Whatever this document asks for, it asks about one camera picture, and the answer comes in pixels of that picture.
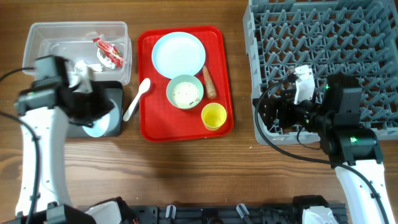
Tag small light blue bowl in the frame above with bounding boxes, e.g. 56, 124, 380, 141
83, 100, 120, 138

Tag grey dishwasher rack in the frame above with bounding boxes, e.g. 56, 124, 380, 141
243, 0, 397, 140

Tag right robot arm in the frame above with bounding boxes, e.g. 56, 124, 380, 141
253, 74, 395, 223

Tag white plastic spoon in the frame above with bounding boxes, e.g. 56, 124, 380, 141
123, 78, 151, 121

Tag clear plastic bin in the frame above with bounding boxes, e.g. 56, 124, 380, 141
22, 21, 132, 85

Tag green bowl with rice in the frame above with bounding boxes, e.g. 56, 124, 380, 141
166, 75, 204, 110

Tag red snack wrapper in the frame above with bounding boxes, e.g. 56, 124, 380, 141
93, 37, 124, 69

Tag large light blue plate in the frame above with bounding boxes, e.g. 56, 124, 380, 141
151, 32, 206, 79

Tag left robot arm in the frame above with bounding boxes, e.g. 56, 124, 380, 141
1, 55, 114, 223

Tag yellow plastic cup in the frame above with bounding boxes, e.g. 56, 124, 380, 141
201, 103, 227, 131

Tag black plastic tray bin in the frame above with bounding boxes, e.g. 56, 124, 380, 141
67, 81, 124, 138

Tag red plastic tray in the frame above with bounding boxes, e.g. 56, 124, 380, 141
137, 26, 234, 142

